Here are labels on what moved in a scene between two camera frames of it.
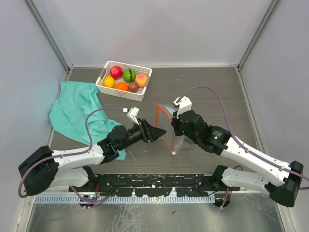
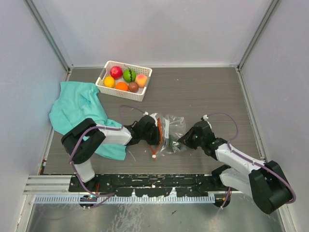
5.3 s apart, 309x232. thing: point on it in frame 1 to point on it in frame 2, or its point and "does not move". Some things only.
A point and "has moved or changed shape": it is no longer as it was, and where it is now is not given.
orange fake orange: [122, 86] does not move
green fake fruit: [129, 75] does not move
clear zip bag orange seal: [175, 142] has moved or changed shape
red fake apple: [116, 72] does not move
